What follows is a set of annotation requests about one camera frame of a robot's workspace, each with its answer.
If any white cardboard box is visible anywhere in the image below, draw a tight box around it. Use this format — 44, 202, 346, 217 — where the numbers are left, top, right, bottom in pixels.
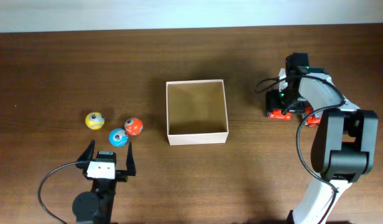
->
165, 80, 229, 146

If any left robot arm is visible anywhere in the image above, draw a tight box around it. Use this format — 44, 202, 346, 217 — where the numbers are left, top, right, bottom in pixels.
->
72, 140, 136, 224

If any yellow face ball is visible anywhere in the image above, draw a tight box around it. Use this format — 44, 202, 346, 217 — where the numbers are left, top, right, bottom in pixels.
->
85, 112, 105, 130

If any orange face ball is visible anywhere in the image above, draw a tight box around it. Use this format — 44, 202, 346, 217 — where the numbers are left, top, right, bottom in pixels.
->
124, 118, 144, 136

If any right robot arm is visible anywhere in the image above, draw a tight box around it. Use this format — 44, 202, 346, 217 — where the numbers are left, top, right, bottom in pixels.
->
263, 53, 378, 223

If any red toy truck yellow ladder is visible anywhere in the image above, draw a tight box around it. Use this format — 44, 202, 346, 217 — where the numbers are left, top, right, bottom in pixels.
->
302, 106, 321, 127

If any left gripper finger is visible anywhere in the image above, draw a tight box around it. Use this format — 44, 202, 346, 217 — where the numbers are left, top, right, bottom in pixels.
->
76, 139, 95, 169
126, 142, 136, 176

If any blue face ball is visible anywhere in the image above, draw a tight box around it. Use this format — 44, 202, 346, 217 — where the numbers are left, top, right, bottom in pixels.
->
108, 128, 129, 147

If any red toy fire truck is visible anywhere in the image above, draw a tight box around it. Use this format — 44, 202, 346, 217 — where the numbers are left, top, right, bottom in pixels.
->
267, 110, 291, 120

